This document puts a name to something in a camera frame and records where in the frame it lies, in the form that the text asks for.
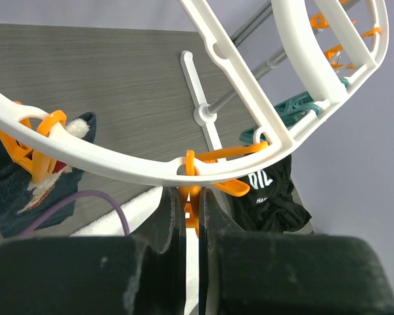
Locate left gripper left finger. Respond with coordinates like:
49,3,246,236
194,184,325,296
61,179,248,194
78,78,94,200
131,188,186,314

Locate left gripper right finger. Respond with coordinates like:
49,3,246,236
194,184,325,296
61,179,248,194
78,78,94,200
198,187,243,314

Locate white round clip hanger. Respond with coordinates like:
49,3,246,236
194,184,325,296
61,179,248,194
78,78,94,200
0,1,389,198

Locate white towel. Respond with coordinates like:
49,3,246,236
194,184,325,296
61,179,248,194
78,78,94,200
72,186,199,314

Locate black printed t-shirt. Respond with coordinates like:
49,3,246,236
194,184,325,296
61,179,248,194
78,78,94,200
229,155,314,234

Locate white metal drying rack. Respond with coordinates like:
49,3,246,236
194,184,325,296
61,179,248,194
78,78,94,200
180,1,287,150

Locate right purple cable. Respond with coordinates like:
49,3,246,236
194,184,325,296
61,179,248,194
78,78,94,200
18,190,131,238

